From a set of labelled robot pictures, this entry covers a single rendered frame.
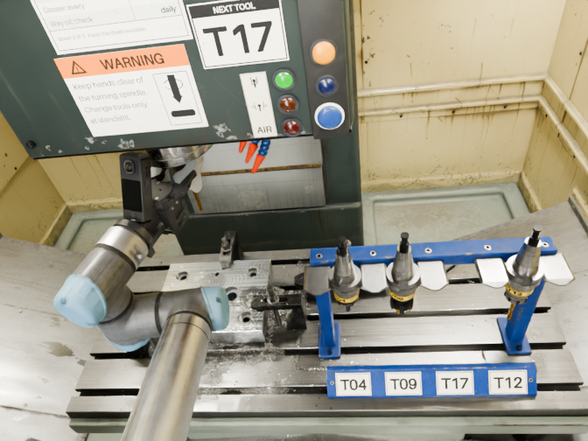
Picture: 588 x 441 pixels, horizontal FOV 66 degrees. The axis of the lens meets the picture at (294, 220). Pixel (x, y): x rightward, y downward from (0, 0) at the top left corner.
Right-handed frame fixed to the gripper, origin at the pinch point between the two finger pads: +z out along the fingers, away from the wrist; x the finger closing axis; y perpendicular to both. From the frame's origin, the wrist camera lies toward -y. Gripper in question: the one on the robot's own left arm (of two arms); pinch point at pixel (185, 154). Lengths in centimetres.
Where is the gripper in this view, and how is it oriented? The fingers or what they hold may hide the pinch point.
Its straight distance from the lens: 90.4
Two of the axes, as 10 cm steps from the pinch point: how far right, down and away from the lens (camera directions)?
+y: 1.5, 6.8, 7.2
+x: 9.3, 1.6, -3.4
